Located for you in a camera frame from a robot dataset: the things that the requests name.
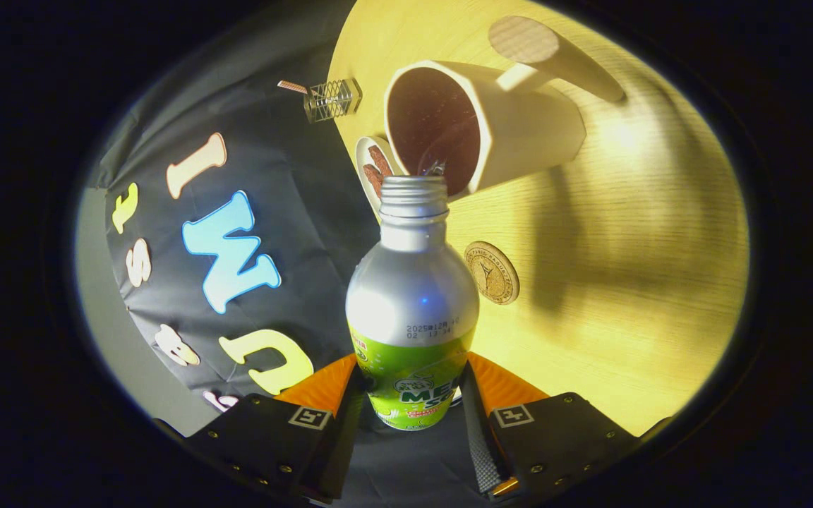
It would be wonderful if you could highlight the wire utensil holder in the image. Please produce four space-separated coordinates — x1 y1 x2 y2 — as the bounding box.
303 78 363 123

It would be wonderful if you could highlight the cream cup with wooden handle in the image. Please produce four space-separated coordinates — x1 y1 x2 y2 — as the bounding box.
383 16 626 202

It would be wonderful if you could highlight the wooden table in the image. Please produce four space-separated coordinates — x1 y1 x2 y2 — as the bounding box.
327 0 749 437

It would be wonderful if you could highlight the silver green juice bottle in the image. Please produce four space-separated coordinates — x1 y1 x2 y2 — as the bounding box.
345 175 481 432

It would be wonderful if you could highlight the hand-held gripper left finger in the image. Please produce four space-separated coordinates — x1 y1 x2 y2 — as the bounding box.
156 353 365 503

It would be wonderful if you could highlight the black backdrop cloth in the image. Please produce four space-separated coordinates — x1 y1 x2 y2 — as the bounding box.
89 4 488 508

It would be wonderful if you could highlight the round cork coaster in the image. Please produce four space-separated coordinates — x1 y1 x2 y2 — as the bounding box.
463 241 520 306

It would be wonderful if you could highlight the white round plate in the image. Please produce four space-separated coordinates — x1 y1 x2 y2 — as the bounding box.
354 135 407 212

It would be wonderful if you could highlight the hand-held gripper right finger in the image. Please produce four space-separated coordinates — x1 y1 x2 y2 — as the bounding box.
457 351 672 503

